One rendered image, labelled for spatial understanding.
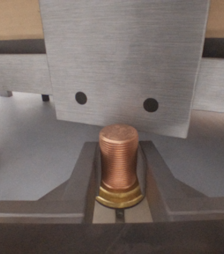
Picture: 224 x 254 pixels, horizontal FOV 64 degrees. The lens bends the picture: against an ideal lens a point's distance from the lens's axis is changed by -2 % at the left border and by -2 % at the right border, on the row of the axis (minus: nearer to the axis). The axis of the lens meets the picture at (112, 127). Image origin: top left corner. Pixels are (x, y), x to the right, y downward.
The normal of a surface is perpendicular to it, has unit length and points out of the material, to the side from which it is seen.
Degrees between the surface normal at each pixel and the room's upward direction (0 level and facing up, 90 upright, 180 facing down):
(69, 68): 90
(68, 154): 180
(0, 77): 90
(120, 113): 90
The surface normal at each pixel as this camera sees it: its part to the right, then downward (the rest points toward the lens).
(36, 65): -0.33, 0.44
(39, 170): -0.02, -0.89
